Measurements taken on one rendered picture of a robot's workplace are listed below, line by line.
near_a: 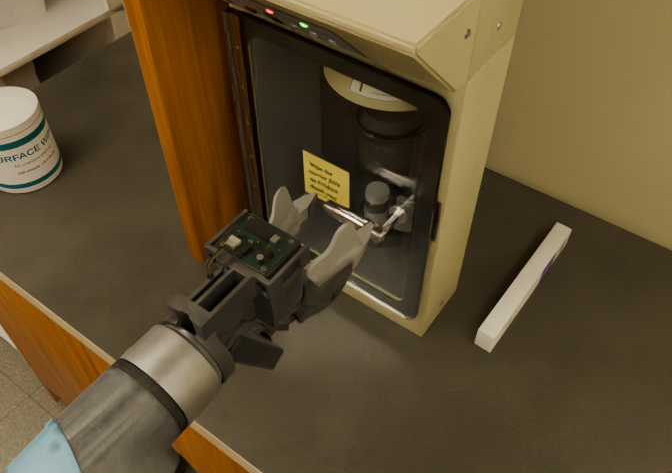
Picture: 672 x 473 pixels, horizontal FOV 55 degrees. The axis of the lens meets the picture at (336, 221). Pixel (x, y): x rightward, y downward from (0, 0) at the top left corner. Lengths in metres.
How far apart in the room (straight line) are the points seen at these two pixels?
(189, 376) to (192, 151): 0.51
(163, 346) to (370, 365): 0.52
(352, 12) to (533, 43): 0.61
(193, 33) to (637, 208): 0.80
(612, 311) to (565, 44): 0.43
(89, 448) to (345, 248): 0.27
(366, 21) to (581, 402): 0.66
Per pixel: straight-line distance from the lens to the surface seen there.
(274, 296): 0.53
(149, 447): 0.50
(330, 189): 0.87
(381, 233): 0.78
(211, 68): 0.92
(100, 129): 1.41
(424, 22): 0.55
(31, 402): 2.20
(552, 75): 1.15
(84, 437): 0.49
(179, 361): 0.50
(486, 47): 0.68
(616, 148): 1.19
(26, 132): 1.25
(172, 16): 0.84
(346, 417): 0.94
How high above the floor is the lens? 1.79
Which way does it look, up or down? 48 degrees down
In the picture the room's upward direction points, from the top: straight up
